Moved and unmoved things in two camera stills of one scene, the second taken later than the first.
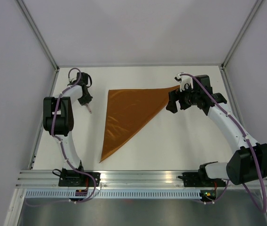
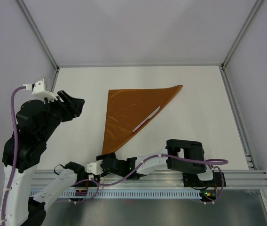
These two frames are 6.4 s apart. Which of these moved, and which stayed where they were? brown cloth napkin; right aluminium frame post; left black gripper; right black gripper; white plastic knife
Moved: white plastic knife; left black gripper; right black gripper
Stayed: right aluminium frame post; brown cloth napkin
